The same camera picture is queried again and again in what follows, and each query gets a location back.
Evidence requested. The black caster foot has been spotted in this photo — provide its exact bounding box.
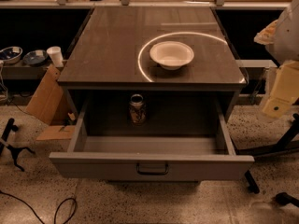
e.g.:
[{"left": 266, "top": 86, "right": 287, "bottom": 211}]
[{"left": 275, "top": 192, "right": 299, "bottom": 207}]

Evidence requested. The orange soda can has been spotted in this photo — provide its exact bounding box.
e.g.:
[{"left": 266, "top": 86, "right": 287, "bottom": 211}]
[{"left": 129, "top": 94, "right": 146, "bottom": 125}]

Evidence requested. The white paper cup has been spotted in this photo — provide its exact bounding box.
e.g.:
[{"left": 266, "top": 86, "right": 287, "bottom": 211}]
[{"left": 47, "top": 46, "right": 64, "bottom": 67}]

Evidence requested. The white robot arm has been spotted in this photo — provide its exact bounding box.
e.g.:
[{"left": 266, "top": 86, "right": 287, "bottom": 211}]
[{"left": 254, "top": 0, "right": 299, "bottom": 64}]

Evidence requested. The white and blue bowl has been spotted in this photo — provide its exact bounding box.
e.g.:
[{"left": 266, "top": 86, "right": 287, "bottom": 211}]
[{"left": 0, "top": 46, "right": 22, "bottom": 64}]

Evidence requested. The black drawer handle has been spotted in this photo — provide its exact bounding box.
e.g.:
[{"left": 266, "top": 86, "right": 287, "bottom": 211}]
[{"left": 135, "top": 163, "right": 169, "bottom": 175}]

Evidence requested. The flat cardboard piece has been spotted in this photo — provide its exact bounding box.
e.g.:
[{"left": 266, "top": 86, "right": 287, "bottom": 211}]
[{"left": 36, "top": 125, "right": 75, "bottom": 141}]

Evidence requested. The low grey side shelf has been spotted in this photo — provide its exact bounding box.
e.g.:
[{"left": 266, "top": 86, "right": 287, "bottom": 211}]
[{"left": 1, "top": 61, "right": 51, "bottom": 80}]

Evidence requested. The blue bowl on shelf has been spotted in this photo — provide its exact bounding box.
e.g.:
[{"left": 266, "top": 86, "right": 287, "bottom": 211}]
[{"left": 22, "top": 49, "right": 48, "bottom": 67}]

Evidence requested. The black floor cable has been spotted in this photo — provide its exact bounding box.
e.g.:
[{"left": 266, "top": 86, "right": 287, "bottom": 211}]
[{"left": 0, "top": 189, "right": 78, "bottom": 224}]

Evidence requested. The open grey top drawer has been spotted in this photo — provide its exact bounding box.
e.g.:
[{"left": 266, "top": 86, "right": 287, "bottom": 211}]
[{"left": 50, "top": 97, "right": 254, "bottom": 182}]

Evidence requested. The white paper bowl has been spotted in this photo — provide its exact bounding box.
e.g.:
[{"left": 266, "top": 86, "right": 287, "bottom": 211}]
[{"left": 149, "top": 41, "right": 194, "bottom": 70}]

